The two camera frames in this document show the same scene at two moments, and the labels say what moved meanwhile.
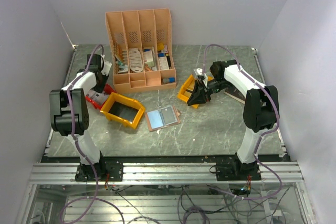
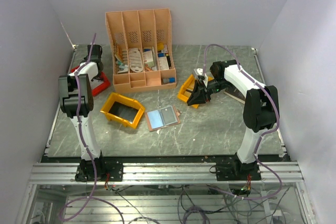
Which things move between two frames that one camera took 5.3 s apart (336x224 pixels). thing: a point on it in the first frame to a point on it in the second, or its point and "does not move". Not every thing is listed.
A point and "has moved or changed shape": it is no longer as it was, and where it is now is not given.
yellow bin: (187, 89) does not move
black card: (168, 115) does not move
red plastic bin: (107, 89) has moved or changed shape
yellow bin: (123, 109) does not move
